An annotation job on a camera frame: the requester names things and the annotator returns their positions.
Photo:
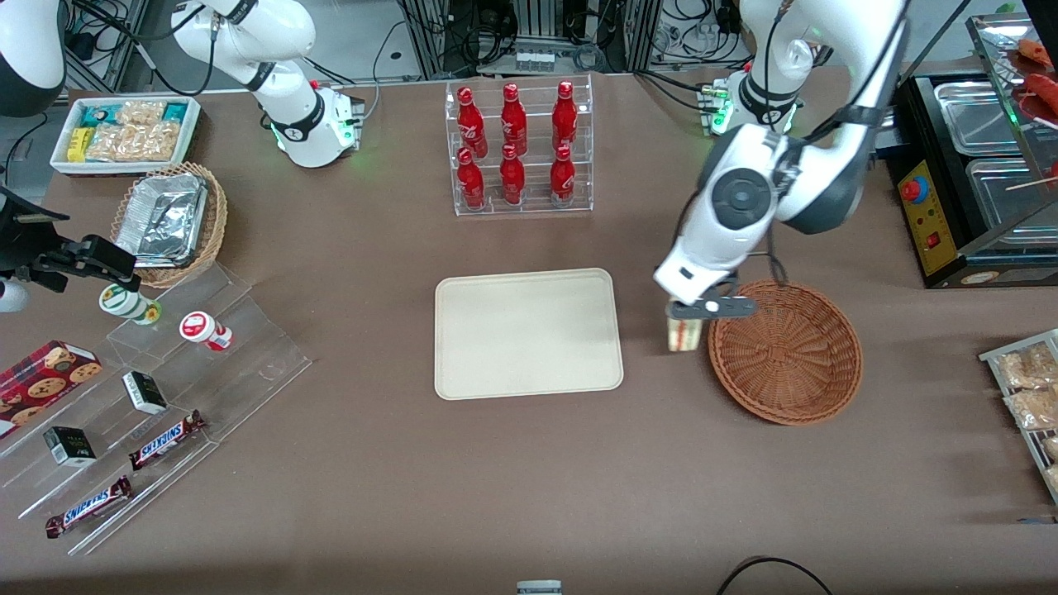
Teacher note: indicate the beige plastic tray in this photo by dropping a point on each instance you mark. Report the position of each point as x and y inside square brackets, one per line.
[529, 335]

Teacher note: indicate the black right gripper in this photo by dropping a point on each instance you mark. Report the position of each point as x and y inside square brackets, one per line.
[18, 241]

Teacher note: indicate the white snack bin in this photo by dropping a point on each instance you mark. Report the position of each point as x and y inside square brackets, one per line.
[59, 161]

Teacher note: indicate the clear acrylic bottle rack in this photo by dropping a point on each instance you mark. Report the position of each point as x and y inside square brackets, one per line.
[537, 207]

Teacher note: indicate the aluminium frame rack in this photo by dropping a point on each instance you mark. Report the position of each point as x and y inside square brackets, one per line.
[628, 33]

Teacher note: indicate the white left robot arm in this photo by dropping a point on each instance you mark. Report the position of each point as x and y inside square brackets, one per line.
[860, 58]

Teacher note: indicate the black food warmer appliance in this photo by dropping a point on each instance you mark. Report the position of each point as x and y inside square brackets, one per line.
[950, 252]

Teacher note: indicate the white power strip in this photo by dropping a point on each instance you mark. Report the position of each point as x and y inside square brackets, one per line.
[534, 61]

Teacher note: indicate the large clear cracker bag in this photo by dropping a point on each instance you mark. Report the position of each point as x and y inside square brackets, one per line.
[132, 142]

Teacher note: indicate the red white yogurt cup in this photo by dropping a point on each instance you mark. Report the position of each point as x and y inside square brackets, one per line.
[201, 328]

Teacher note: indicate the teal snack packet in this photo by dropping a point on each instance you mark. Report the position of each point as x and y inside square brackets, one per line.
[97, 115]
[175, 111]

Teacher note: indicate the yellow snack packet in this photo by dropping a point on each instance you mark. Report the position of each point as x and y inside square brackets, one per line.
[78, 144]

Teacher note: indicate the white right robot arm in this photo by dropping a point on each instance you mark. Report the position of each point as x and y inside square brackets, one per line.
[291, 124]

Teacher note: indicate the small grey device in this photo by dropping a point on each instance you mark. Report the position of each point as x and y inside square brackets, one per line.
[539, 587]

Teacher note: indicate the triangular sandwich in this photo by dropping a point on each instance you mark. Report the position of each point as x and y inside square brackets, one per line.
[684, 335]

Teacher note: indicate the wooden skewer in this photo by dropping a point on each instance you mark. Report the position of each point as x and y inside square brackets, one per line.
[1033, 183]

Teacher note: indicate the large steel pan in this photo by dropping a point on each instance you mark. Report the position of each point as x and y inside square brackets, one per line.
[1004, 194]

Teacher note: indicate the green white yogurt cup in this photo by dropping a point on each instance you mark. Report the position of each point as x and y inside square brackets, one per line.
[128, 302]

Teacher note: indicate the clear bag of fried snacks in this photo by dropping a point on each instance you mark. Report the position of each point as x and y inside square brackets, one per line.
[1051, 448]
[1029, 365]
[1033, 407]
[1053, 478]

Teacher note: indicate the deep wicker basket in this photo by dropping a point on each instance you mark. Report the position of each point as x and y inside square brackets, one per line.
[216, 223]

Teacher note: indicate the small black box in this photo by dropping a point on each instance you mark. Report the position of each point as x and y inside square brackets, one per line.
[70, 446]
[145, 392]

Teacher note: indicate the red cola bottle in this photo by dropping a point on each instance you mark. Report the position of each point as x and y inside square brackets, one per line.
[471, 182]
[564, 116]
[471, 124]
[562, 178]
[513, 120]
[512, 178]

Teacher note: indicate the small clear cracker bag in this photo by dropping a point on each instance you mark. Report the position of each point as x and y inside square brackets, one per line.
[140, 111]

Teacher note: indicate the small steel pan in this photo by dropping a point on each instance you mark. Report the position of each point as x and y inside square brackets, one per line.
[975, 116]

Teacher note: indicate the round flat wicker basket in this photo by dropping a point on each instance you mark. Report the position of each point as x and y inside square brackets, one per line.
[785, 355]

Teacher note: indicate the clear acrylic stepped stand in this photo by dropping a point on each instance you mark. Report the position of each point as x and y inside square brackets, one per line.
[248, 355]

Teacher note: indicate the red chocolate cookie box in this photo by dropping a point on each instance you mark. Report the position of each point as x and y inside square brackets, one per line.
[41, 380]

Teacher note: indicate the stack of foil trays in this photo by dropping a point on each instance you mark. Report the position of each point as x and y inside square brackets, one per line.
[161, 219]

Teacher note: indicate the brown snickers bar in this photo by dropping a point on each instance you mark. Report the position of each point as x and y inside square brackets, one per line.
[87, 506]
[165, 440]

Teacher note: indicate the right tray of snacks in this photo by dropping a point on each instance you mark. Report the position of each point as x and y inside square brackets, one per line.
[1033, 446]

